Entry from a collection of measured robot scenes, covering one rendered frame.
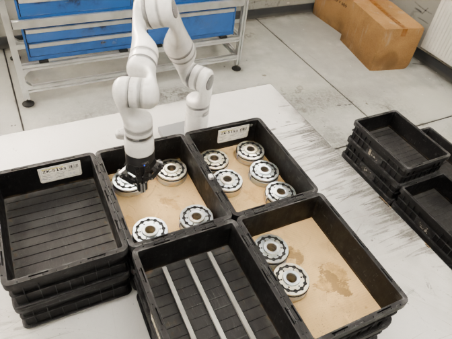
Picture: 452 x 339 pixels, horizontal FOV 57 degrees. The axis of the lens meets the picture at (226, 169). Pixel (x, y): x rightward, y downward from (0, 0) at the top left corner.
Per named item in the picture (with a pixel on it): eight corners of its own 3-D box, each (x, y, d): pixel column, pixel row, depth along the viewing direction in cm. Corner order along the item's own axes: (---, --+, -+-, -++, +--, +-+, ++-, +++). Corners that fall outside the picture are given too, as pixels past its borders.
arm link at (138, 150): (147, 127, 114) (146, 109, 110) (161, 153, 107) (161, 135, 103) (114, 134, 111) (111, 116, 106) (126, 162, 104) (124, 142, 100)
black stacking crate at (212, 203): (98, 177, 141) (95, 153, 133) (181, 159, 152) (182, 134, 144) (132, 274, 116) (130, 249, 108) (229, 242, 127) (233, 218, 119)
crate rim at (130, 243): (95, 157, 134) (93, 151, 132) (182, 137, 145) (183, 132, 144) (130, 254, 109) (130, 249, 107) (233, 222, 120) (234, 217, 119)
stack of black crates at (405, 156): (329, 180, 249) (353, 120, 218) (368, 168, 261) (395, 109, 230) (374, 230, 224) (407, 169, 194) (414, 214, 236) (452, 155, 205)
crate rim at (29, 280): (-10, 179, 123) (-12, 173, 121) (94, 157, 134) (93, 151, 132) (3, 293, 98) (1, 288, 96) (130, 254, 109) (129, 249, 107)
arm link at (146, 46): (115, 52, 99) (149, 48, 97) (132, -12, 114) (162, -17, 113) (129, 81, 106) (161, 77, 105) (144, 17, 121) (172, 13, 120)
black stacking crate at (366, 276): (230, 243, 127) (235, 218, 119) (311, 216, 138) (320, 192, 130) (300, 367, 102) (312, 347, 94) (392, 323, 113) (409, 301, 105)
